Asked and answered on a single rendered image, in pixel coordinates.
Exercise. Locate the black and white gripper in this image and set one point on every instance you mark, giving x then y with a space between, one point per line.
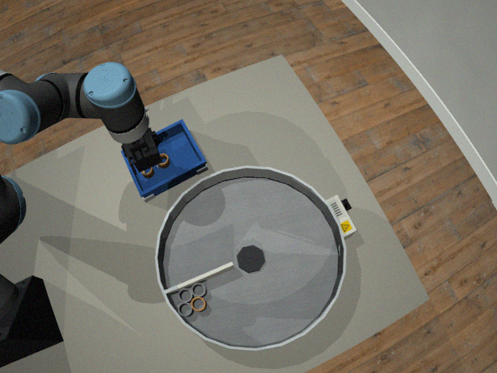
147 156

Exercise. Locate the blue crate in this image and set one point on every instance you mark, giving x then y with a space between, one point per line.
178 144

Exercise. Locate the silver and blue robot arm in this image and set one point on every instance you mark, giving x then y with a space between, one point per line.
29 108

